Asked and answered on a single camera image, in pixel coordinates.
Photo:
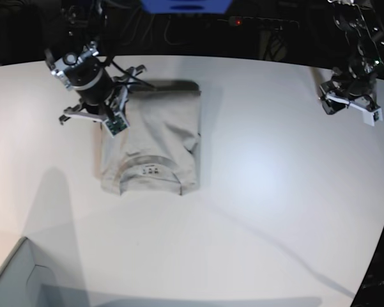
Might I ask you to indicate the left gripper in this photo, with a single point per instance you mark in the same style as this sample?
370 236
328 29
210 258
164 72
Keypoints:
337 95

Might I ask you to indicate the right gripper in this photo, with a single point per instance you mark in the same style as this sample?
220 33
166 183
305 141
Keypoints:
101 96

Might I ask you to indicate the grey t-shirt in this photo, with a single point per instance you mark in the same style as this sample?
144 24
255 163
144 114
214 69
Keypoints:
157 151

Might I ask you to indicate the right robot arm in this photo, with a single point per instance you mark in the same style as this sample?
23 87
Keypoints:
83 45

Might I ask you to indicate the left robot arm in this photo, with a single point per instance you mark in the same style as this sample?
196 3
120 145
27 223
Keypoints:
365 35

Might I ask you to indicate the black power strip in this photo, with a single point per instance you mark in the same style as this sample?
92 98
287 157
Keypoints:
262 23

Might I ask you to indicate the blue bin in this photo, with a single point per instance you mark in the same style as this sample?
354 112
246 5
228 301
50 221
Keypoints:
186 6

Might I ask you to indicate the white box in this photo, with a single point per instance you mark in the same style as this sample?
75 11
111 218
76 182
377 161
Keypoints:
30 276

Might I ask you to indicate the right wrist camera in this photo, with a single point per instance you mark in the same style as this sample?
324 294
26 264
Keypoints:
116 125

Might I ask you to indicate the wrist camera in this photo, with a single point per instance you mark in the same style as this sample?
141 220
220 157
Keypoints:
116 125
372 117

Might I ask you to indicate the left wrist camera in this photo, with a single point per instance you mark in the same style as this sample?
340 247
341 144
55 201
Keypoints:
372 117

